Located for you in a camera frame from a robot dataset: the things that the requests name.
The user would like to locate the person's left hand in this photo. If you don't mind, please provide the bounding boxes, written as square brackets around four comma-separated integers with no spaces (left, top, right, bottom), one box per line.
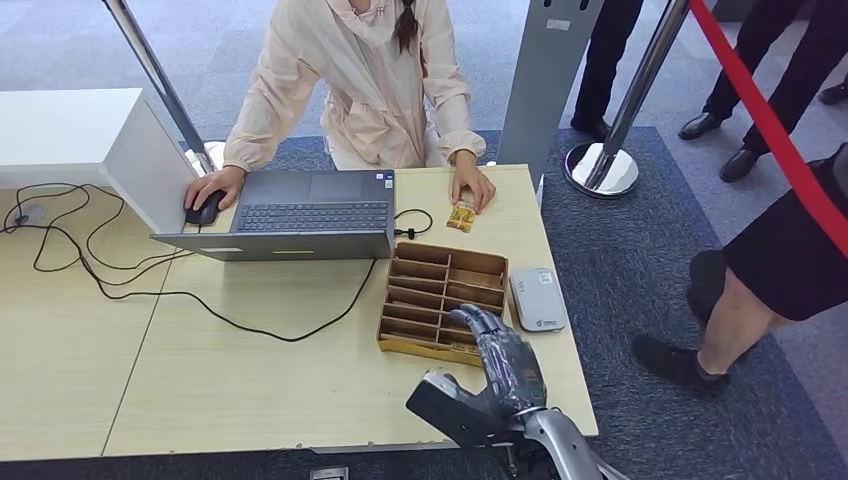
[448,149,497,215]

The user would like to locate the person's right hand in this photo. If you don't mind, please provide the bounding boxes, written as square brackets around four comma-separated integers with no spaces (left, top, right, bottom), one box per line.
[184,164,248,212]

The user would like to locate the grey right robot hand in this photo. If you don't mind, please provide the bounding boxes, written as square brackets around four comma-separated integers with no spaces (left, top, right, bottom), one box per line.
[449,302,550,421]

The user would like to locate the black computer mouse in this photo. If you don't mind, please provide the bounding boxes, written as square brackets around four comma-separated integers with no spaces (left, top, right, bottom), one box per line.
[184,189,228,228]

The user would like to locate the yellow brown ID card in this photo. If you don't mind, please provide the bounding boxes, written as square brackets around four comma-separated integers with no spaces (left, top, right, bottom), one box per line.
[446,192,478,234]

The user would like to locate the cardboard divider box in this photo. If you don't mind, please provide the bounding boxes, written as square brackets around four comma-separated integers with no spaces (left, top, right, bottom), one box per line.
[375,241,510,370]

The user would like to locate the grey white card reader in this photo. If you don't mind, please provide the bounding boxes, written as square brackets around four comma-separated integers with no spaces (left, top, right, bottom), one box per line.
[508,266,568,334]

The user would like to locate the person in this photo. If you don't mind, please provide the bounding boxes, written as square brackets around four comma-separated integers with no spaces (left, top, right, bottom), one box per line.
[183,0,498,217]
[570,0,645,142]
[678,0,848,185]
[630,142,848,399]
[816,76,848,106]

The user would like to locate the clear plastic film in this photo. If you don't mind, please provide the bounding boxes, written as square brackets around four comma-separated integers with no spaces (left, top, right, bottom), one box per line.
[473,317,550,415]

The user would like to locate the grey laptop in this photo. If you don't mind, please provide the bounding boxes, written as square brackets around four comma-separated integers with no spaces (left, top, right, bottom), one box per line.
[150,170,397,263]

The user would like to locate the grey metal kiosk column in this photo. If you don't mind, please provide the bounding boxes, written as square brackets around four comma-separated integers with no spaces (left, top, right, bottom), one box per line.
[495,0,607,193]

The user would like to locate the wrist camera with black bracket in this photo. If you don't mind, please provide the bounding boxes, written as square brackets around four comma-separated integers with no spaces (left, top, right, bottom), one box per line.
[405,369,531,462]

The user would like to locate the short looped black cable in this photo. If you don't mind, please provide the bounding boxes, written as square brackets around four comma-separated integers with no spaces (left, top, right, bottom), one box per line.
[392,208,435,241]

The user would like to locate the black mouse cable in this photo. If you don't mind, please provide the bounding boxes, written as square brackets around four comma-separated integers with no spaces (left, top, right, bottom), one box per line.
[0,183,203,291]

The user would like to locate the chrome stanchion post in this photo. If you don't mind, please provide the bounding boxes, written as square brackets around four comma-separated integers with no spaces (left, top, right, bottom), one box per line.
[102,0,228,178]
[564,0,692,200]

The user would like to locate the long black cable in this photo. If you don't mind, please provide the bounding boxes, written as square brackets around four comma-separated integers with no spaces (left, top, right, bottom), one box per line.
[0,183,379,344]

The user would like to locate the grey round cable grommet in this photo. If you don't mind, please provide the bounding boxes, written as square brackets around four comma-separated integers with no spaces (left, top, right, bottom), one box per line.
[7,203,46,230]

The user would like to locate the red barrier rope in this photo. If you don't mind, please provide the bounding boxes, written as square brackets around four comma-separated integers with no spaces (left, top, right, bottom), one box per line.
[688,0,848,260]

